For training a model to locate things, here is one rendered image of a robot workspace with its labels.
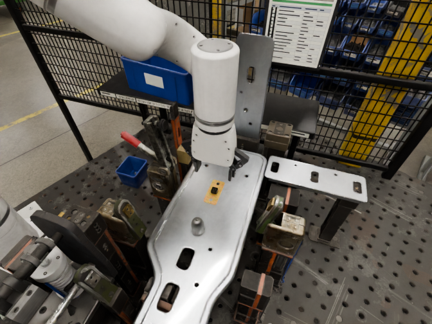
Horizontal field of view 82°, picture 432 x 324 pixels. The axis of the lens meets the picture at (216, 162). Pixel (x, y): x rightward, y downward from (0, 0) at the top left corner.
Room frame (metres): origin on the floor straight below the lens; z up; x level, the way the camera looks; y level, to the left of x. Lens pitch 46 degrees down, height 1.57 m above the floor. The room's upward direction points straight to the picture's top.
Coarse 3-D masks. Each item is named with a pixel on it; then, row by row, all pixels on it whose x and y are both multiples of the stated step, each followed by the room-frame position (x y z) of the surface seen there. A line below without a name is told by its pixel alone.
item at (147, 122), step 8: (152, 120) 0.49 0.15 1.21; (160, 120) 0.48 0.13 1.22; (152, 128) 0.47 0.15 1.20; (160, 128) 0.47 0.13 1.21; (152, 136) 0.47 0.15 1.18; (160, 136) 0.50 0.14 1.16; (152, 144) 0.47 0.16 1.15; (160, 144) 0.49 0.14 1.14; (160, 152) 0.47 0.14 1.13; (168, 152) 0.49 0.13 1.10; (160, 160) 0.47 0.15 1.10; (168, 160) 0.49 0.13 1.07; (168, 168) 0.47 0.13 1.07
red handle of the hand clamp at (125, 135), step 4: (124, 132) 0.52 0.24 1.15; (128, 132) 0.53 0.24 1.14; (124, 136) 0.51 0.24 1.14; (128, 136) 0.51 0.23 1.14; (132, 136) 0.52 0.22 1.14; (128, 140) 0.51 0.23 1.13; (132, 140) 0.51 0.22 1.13; (136, 140) 0.51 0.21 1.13; (132, 144) 0.50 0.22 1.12; (136, 144) 0.50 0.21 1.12; (140, 144) 0.51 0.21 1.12; (140, 148) 0.50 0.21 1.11; (144, 148) 0.50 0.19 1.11; (148, 148) 0.50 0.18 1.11; (144, 152) 0.49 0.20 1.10; (148, 152) 0.49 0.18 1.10; (152, 152) 0.50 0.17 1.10; (152, 156) 0.49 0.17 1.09; (156, 160) 0.48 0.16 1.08; (168, 164) 0.48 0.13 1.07
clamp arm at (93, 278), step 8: (88, 264) 0.19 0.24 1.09; (80, 272) 0.17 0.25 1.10; (88, 272) 0.18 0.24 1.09; (96, 272) 0.18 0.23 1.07; (80, 280) 0.16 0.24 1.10; (88, 280) 0.16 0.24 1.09; (96, 280) 0.17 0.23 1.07; (104, 280) 0.18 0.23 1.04; (88, 288) 0.16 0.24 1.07; (96, 288) 0.16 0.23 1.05; (104, 288) 0.17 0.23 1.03; (112, 288) 0.18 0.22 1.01; (96, 296) 0.15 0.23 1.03; (104, 296) 0.16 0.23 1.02; (112, 296) 0.16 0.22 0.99
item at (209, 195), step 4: (216, 180) 0.48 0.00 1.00; (212, 184) 0.46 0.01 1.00; (216, 184) 0.46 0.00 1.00; (220, 184) 0.46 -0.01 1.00; (212, 188) 0.44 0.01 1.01; (216, 188) 0.44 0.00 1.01; (220, 188) 0.45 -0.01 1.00; (208, 192) 0.43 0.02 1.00; (212, 192) 0.43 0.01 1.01; (216, 192) 0.43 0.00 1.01; (220, 192) 0.43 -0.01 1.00; (208, 196) 0.42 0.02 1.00; (212, 196) 0.42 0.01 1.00; (216, 196) 0.42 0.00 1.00; (204, 200) 0.40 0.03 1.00; (208, 200) 0.40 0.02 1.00; (216, 200) 0.40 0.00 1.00
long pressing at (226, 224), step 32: (256, 160) 0.56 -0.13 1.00; (192, 192) 0.43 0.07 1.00; (224, 192) 0.43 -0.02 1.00; (256, 192) 0.44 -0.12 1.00; (160, 224) 0.33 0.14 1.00; (224, 224) 0.33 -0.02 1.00; (160, 256) 0.25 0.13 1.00; (224, 256) 0.25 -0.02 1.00; (160, 288) 0.18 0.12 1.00; (192, 288) 0.18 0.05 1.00; (224, 288) 0.18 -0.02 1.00; (160, 320) 0.12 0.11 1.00; (192, 320) 0.12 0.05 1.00
